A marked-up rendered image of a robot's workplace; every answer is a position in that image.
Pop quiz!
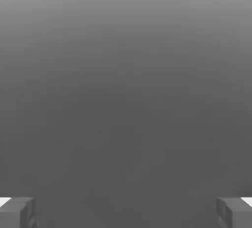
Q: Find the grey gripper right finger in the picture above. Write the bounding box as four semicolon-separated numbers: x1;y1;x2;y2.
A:
215;196;252;228

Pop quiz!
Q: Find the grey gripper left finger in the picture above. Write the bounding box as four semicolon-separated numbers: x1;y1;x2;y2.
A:
0;196;37;228

